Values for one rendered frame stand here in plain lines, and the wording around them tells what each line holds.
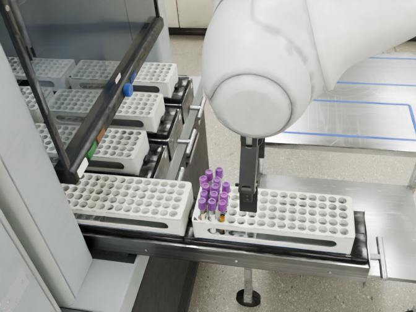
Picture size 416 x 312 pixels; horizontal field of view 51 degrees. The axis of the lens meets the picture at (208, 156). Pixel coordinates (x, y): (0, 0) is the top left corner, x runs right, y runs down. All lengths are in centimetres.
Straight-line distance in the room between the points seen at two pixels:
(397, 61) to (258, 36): 103
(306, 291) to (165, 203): 99
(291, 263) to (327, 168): 136
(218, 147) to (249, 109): 189
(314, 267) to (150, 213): 33
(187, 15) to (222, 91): 284
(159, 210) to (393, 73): 79
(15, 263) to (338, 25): 55
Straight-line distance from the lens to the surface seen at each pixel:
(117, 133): 106
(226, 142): 229
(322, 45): 41
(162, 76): 123
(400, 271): 153
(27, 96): 128
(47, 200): 77
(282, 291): 174
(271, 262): 86
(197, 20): 322
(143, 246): 90
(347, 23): 43
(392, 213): 167
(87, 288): 94
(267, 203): 85
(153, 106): 111
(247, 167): 65
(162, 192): 90
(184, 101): 122
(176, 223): 84
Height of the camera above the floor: 150
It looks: 42 degrees down
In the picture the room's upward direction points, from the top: 5 degrees counter-clockwise
